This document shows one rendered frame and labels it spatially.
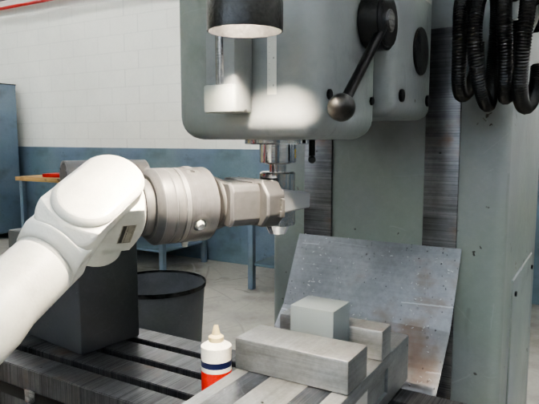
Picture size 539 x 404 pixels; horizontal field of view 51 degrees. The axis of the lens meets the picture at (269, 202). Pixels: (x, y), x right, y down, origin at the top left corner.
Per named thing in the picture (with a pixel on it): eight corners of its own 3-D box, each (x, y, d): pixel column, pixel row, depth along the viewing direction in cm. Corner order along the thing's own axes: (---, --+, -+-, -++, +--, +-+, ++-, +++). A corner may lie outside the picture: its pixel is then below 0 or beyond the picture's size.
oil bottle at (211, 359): (220, 414, 72) (219, 331, 71) (195, 406, 75) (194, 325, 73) (237, 401, 76) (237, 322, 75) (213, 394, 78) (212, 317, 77)
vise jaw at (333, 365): (348, 396, 62) (348, 361, 62) (234, 368, 70) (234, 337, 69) (367, 377, 67) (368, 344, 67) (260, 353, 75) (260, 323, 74)
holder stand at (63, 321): (80, 356, 92) (76, 235, 89) (11, 328, 105) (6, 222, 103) (139, 336, 101) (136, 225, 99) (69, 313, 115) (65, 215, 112)
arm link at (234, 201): (286, 166, 67) (195, 168, 60) (285, 246, 68) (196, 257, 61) (232, 162, 77) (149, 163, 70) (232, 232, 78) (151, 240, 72)
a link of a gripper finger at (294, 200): (305, 211, 74) (266, 214, 71) (306, 187, 74) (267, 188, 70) (314, 212, 73) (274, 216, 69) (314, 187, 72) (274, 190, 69)
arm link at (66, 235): (157, 174, 60) (79, 249, 50) (137, 228, 66) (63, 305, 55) (106, 142, 60) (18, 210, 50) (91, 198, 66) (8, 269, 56)
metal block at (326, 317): (333, 359, 69) (333, 312, 69) (289, 350, 72) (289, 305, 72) (349, 345, 74) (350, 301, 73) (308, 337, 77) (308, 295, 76)
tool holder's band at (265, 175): (297, 178, 76) (297, 171, 76) (292, 180, 71) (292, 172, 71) (263, 177, 77) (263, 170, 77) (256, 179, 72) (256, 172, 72)
